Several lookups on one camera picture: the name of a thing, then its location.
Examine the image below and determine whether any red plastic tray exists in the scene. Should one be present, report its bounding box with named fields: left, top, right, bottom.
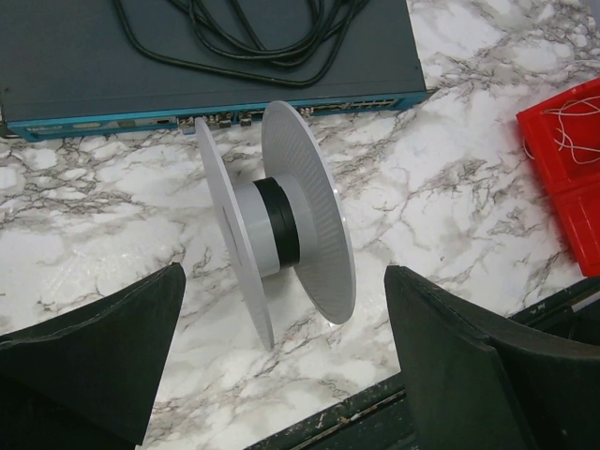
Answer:
left=517, top=78, right=599, bottom=277

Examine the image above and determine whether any grey cable spool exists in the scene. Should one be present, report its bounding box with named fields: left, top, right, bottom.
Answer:
left=194, top=101, right=356, bottom=350

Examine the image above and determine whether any dark network switch box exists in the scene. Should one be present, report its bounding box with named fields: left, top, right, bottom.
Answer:
left=1, top=1, right=428, bottom=142

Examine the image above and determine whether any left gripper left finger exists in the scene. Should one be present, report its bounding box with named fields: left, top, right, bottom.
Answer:
left=1, top=263, right=186, bottom=445

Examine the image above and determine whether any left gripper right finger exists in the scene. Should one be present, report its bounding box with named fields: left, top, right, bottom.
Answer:
left=384, top=265, right=599, bottom=449

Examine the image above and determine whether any black USB cable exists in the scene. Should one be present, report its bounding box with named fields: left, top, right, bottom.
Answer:
left=110, top=0, right=369, bottom=89

